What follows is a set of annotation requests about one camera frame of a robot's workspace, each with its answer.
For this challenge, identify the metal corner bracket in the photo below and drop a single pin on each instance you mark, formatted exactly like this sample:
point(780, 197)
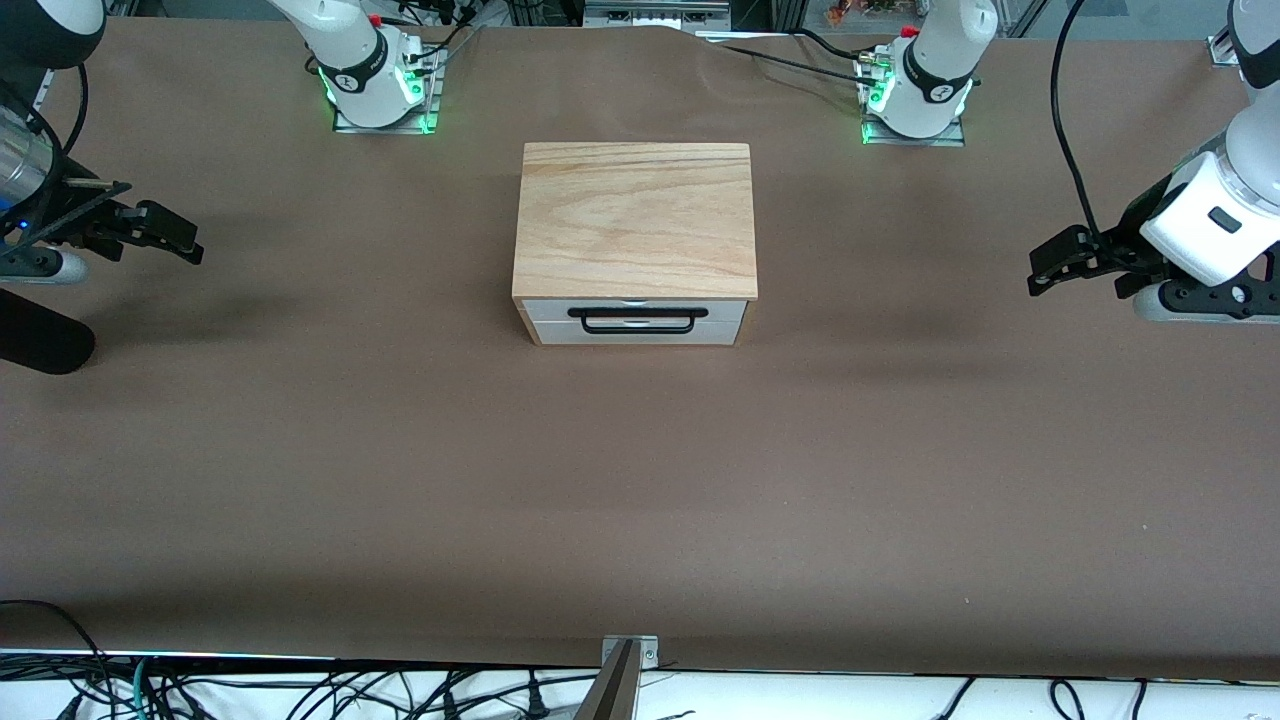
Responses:
point(1220, 50)

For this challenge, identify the grey metal mount bracket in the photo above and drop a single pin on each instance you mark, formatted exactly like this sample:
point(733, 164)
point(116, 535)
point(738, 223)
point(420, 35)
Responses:
point(615, 690)

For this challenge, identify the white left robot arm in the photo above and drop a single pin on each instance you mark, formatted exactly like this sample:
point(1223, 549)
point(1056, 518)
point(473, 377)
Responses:
point(935, 70)

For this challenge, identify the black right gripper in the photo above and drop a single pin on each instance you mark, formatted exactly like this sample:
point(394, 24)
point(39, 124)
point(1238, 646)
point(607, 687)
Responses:
point(72, 213)

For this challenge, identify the orange clutter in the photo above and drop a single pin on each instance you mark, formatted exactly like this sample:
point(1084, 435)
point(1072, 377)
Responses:
point(860, 10)

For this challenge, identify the wooden drawer cabinet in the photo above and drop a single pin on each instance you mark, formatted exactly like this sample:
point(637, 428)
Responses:
point(635, 220)

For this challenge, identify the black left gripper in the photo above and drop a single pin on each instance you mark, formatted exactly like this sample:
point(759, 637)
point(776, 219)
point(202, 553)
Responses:
point(1132, 229)

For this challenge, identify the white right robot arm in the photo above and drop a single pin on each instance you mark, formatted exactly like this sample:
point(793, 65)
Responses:
point(350, 55)

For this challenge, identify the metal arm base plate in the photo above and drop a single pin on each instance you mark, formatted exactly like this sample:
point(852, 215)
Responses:
point(400, 128)
point(950, 138)

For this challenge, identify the brown table cover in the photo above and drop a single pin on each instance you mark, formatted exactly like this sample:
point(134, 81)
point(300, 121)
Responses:
point(300, 450)

